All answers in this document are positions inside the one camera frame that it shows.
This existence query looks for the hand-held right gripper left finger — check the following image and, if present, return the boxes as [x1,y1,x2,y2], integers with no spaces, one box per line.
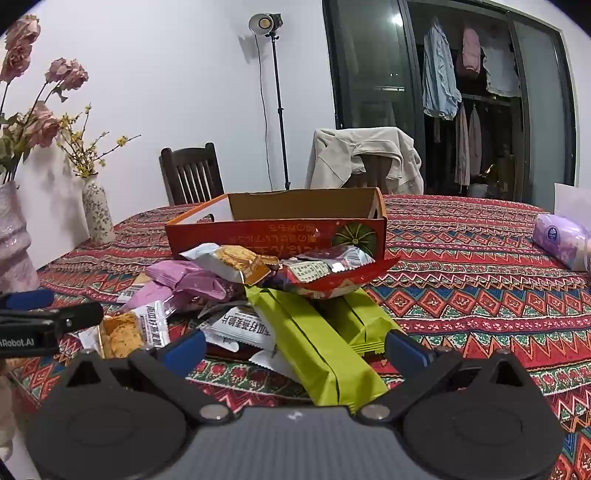
[60,329,234,424]

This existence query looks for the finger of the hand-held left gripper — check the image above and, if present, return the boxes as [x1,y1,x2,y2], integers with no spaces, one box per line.
[0,302,105,334]
[0,289,55,311]

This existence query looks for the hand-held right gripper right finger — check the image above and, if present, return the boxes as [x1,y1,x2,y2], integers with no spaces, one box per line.
[356,329,533,425]

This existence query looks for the white orange cracker packet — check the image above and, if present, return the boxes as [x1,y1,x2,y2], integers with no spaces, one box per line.
[202,305,278,352]
[248,348,303,385]
[78,299,172,361]
[179,243,280,287]

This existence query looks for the long green snack packet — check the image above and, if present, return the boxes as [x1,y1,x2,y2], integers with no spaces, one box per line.
[323,291,402,356]
[245,286,389,408]

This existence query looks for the colorful silver candy packet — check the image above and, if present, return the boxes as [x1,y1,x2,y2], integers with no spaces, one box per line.
[279,244,377,282]

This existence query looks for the orange cardboard box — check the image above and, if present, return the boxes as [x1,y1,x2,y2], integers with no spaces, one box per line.
[165,187,387,264]

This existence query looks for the pink ribbed vase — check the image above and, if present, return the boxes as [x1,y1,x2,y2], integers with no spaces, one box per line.
[0,180,40,294]

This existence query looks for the floral ceramic vase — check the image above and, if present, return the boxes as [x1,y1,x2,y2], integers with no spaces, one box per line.
[82,174,116,244]

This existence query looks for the yellow flower branches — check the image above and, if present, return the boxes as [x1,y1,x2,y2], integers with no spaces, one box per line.
[58,105,141,178]

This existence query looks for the dark wooden chair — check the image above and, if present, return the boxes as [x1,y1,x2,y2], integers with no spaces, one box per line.
[159,143,225,206]

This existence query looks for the light wooden chair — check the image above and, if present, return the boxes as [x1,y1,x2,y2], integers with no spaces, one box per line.
[346,152,398,190]

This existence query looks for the purple tissue pack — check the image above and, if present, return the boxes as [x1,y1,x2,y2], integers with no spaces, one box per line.
[532,213,591,272]

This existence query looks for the beige jacket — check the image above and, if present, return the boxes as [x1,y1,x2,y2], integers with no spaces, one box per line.
[305,127,424,195]

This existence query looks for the pale hanging garment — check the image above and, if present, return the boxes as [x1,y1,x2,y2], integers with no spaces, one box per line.
[468,107,483,178]
[455,104,471,185]

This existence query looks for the white paper bag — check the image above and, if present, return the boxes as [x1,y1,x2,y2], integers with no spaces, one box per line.
[554,182,591,217]

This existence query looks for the pink artificial flowers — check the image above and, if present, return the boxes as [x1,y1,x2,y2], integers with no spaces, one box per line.
[0,14,88,185]

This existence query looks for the light blue hanging shirt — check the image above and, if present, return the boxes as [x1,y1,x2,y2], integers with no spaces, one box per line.
[422,18,462,121]

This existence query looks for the sliding glass door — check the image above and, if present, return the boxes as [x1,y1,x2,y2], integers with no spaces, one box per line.
[323,0,578,204]

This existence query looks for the white hanging blouse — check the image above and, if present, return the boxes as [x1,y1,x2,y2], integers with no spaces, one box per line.
[480,32,522,97]

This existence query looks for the pink hanging garment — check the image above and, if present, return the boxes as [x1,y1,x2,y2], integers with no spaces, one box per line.
[462,27,483,75]

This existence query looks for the studio light on stand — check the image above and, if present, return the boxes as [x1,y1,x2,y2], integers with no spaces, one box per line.
[248,13,291,191]

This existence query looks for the black light cable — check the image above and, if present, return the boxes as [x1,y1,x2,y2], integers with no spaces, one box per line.
[255,34,275,190]

